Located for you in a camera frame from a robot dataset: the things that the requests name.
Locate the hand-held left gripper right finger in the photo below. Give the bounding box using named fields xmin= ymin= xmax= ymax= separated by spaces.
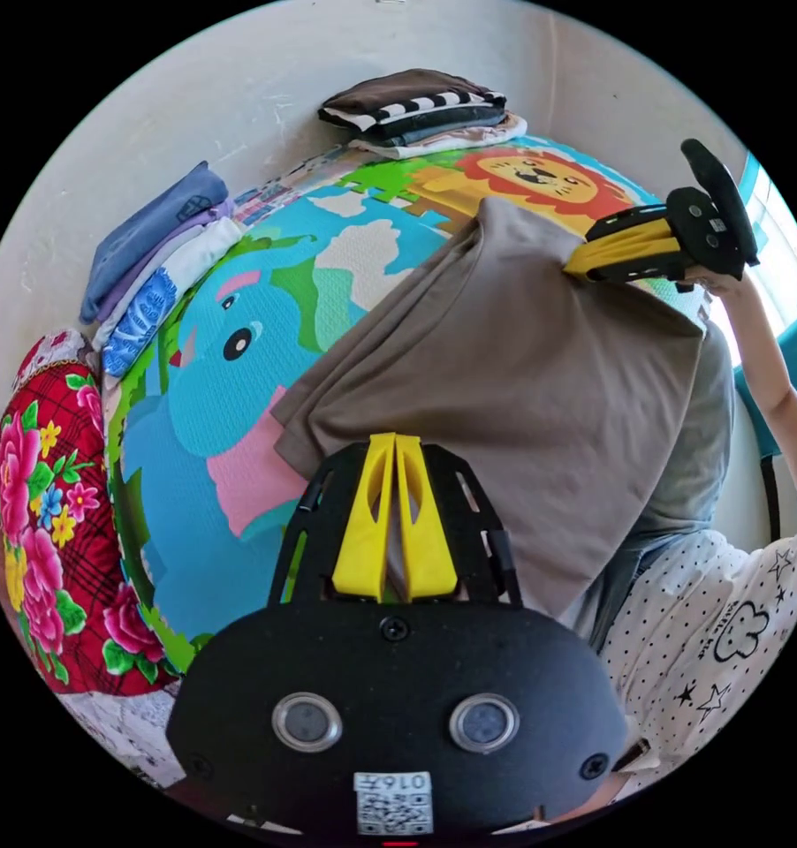
xmin=395 ymin=434 xmax=459 ymax=603

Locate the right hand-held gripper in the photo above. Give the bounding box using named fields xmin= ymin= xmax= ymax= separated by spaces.
xmin=562 ymin=187 xmax=748 ymax=285

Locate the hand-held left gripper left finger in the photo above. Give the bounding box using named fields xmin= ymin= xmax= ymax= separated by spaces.
xmin=331 ymin=433 xmax=397 ymax=603

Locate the dark brown short sleeve shirt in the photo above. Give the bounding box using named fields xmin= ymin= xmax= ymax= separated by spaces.
xmin=270 ymin=195 xmax=738 ymax=654

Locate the person's right forearm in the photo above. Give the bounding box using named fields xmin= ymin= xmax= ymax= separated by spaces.
xmin=719 ymin=281 xmax=797 ymax=458

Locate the person's right hand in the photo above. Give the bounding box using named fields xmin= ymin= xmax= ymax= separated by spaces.
xmin=675 ymin=266 xmax=757 ymax=299

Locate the window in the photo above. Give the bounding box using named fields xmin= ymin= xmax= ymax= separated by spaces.
xmin=706 ymin=150 xmax=797 ymax=372

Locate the bed with animal print mat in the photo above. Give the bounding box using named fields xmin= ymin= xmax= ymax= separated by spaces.
xmin=53 ymin=135 xmax=715 ymax=793

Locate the pile of clothes with striped garment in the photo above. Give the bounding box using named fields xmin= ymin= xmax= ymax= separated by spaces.
xmin=317 ymin=68 xmax=529 ymax=160

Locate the person's body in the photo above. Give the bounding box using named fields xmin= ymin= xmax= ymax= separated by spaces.
xmin=596 ymin=423 xmax=797 ymax=806

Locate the red floral pillow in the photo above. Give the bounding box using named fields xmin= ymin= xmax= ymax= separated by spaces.
xmin=0 ymin=329 xmax=178 ymax=698

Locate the pile of clothes with blue garment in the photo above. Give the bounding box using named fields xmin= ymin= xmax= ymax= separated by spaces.
xmin=79 ymin=160 xmax=248 ymax=380

